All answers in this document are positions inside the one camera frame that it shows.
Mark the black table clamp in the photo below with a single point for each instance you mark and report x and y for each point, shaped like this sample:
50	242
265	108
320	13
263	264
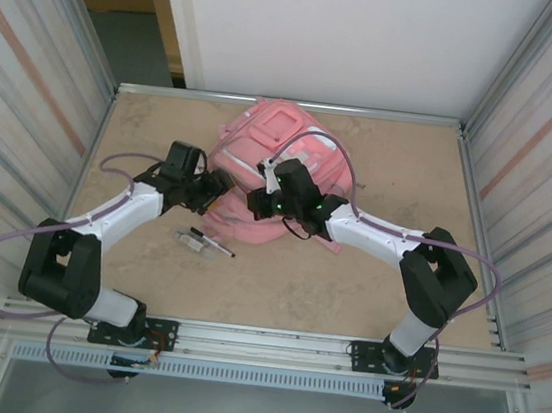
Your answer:
123	374
399	395

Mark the pink student backpack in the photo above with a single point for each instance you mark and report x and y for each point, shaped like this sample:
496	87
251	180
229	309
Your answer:
276	121

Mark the black pen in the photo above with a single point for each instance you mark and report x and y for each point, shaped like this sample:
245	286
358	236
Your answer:
223	249

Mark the aluminium table frame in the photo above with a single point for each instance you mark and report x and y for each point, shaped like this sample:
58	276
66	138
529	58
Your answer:
265	338

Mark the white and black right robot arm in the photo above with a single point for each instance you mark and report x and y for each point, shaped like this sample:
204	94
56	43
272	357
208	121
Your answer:
378	239

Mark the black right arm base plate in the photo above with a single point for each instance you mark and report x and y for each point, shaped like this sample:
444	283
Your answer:
363	356

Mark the clear plastic case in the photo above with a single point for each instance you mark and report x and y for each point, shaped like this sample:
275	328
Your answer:
191	244

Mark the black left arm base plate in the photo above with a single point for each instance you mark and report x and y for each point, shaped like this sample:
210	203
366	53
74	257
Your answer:
164	334

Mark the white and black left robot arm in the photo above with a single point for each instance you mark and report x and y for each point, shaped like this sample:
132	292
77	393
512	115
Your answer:
129	211

